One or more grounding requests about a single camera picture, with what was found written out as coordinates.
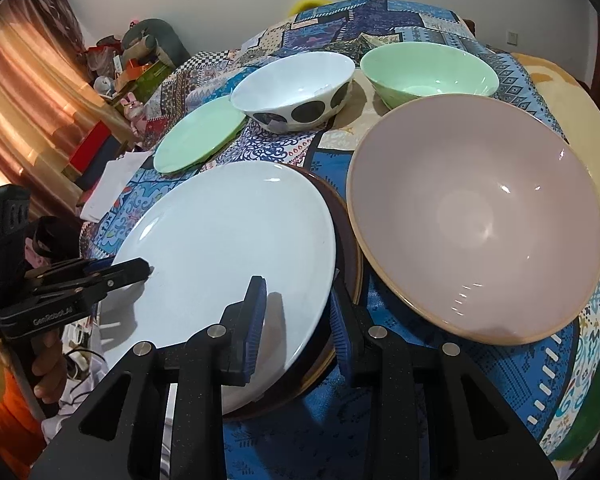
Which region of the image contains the black cable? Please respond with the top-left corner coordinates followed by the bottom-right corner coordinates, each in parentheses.
top-left (62, 325), bottom-right (108, 408)

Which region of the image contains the grey plush toy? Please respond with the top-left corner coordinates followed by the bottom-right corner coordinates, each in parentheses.
top-left (121, 18), bottom-right (191, 66)

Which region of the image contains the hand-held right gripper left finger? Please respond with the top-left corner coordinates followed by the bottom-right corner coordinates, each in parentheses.
top-left (30, 275), bottom-right (268, 480)

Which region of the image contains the green box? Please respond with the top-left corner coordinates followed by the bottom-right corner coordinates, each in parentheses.
top-left (130, 62), bottom-right (178, 101)

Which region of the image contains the pink toy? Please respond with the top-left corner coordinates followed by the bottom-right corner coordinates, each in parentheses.
top-left (122, 95), bottom-right (148, 136)

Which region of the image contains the white paper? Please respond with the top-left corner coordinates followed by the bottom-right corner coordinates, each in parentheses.
top-left (80, 152), bottom-right (151, 222)

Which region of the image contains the white bowl with black dots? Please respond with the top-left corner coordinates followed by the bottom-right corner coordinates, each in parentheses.
top-left (230, 51), bottom-right (356, 134)

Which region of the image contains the green plate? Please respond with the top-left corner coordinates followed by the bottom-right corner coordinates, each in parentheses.
top-left (153, 95), bottom-right (248, 176)

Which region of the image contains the red box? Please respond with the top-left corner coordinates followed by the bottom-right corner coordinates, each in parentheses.
top-left (69, 122), bottom-right (112, 176)

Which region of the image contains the green bowl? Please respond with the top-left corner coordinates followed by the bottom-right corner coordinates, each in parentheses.
top-left (360, 42), bottom-right (499, 111)

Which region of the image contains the black strap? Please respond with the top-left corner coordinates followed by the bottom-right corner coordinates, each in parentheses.
top-left (25, 216), bottom-right (77, 261)

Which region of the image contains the orange curtain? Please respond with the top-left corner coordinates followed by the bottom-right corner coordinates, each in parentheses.
top-left (0, 0), bottom-right (136, 221)

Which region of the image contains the brown plate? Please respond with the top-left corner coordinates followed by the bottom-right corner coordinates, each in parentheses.
top-left (220, 162), bottom-right (365, 418)

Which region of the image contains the person's left hand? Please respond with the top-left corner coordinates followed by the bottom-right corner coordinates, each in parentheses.
top-left (30, 332), bottom-right (70, 406)

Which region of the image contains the white plate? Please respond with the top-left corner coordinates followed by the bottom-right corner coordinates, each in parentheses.
top-left (97, 161), bottom-right (337, 415)

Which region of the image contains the patchwork patterned bedsheet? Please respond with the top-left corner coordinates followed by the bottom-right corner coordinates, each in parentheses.
top-left (77, 0), bottom-right (600, 480)

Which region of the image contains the yellow round item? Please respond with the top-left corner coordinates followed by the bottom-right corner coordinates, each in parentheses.
top-left (290, 0), bottom-right (333, 16)

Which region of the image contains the pink bowl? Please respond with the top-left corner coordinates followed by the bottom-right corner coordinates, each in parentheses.
top-left (346, 94), bottom-right (600, 346)

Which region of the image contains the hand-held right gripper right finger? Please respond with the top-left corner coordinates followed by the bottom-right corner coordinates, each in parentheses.
top-left (330, 272), bottom-right (558, 480)

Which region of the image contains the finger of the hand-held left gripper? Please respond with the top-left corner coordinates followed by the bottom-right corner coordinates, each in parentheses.
top-left (27, 258), bottom-right (113, 286)
top-left (0, 257), bottom-right (151, 342)

